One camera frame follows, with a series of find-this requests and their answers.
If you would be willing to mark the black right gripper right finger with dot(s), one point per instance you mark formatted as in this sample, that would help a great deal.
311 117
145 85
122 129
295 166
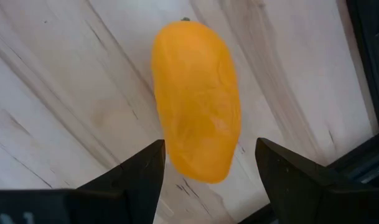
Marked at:
301 193

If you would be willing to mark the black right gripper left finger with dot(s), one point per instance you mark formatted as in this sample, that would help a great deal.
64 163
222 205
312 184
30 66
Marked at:
136 186

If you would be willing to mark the yellow mini pepper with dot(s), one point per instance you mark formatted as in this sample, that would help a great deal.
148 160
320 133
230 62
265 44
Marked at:
195 102

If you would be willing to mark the black aluminium table frame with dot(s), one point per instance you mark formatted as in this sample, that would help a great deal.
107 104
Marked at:
372 62

